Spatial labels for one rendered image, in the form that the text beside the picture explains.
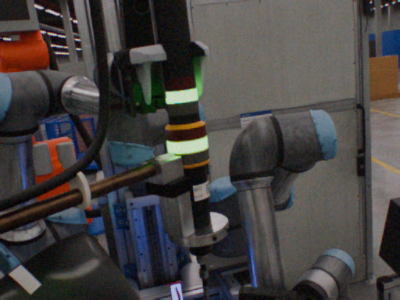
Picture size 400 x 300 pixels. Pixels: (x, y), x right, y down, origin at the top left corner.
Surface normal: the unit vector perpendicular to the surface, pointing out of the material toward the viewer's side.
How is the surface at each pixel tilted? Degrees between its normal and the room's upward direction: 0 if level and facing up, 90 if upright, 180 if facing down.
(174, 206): 90
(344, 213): 90
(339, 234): 90
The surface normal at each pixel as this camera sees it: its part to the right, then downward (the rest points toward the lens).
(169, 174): 0.75, 0.06
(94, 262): 0.51, -0.74
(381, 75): 0.04, 0.22
